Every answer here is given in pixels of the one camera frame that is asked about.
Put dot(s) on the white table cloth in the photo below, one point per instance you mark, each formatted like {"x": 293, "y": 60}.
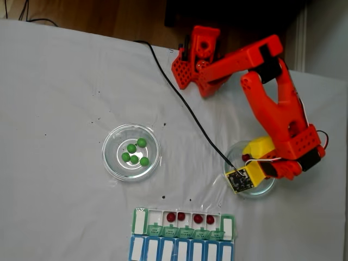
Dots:
{"x": 54, "y": 81}

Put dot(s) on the black furniture piece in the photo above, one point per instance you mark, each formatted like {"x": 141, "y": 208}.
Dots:
{"x": 285, "y": 8}

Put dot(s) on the red round pill ball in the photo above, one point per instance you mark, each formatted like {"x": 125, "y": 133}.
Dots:
{"x": 181, "y": 216}
{"x": 197, "y": 218}
{"x": 210, "y": 219}
{"x": 171, "y": 216}
{"x": 246, "y": 157}

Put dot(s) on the weekly pill organizer box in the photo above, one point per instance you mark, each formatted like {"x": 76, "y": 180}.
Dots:
{"x": 179, "y": 244}

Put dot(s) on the clear glass bowl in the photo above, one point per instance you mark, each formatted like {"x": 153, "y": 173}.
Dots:
{"x": 261, "y": 191}
{"x": 130, "y": 174}

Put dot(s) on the black camera circuit board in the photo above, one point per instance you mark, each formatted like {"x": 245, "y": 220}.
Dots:
{"x": 239, "y": 181}

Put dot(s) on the green round pill ball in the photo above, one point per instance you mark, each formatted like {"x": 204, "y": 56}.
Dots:
{"x": 125, "y": 156}
{"x": 131, "y": 148}
{"x": 141, "y": 142}
{"x": 144, "y": 161}
{"x": 134, "y": 159}

